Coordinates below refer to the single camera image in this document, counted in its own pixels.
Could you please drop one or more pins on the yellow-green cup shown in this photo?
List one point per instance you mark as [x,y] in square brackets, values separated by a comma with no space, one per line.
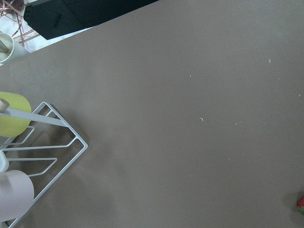
[10,126]

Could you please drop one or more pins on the pink cup on rack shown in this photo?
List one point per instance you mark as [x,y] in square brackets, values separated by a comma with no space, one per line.
[16,194]

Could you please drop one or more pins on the white paper cup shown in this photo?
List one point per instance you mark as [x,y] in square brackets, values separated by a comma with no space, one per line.
[6,48]

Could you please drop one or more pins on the black monitor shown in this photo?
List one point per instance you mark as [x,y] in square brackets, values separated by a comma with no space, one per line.
[55,18]

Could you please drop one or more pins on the red strawberry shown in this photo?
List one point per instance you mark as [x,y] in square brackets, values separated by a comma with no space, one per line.
[300,205]

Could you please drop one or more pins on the white wire cup rack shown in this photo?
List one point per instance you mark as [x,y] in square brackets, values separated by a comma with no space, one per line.
[43,164]

